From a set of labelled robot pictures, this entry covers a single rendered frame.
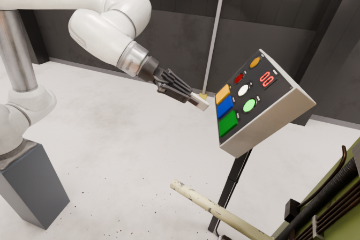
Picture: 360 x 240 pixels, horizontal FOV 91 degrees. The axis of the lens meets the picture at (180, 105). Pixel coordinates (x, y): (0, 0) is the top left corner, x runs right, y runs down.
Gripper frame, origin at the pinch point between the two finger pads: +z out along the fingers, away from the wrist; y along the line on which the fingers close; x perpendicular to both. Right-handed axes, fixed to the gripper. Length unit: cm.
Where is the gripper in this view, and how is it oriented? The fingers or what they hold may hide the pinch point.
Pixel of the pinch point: (197, 102)
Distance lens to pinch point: 56.9
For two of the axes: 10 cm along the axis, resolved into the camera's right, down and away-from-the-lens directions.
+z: 8.2, 5.2, 2.3
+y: -1.1, 5.5, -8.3
